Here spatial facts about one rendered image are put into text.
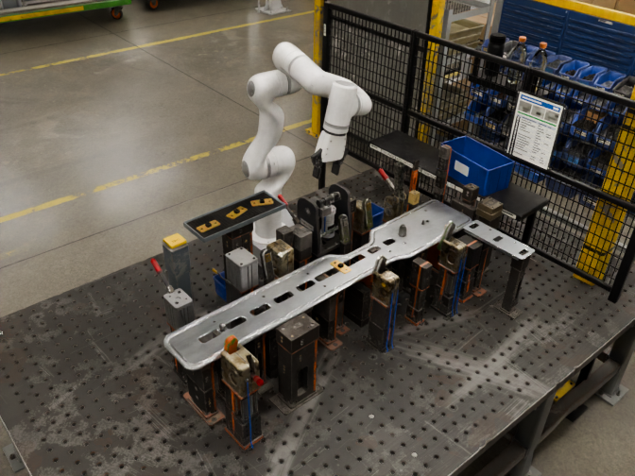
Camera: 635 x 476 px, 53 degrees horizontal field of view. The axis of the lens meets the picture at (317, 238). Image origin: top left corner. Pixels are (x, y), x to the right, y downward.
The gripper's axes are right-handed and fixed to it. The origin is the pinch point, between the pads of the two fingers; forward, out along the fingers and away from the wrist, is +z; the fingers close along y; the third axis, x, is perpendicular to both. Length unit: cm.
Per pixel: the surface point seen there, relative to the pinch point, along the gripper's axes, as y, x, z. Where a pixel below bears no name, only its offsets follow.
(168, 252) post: 42, -26, 35
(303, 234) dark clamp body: -5.3, -8.9, 30.3
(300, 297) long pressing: 12.4, 11.4, 41.0
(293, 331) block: 27, 25, 41
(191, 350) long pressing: 54, 8, 49
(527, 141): -105, 18, -7
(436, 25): -209, -116, -23
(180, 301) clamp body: 49, -8, 43
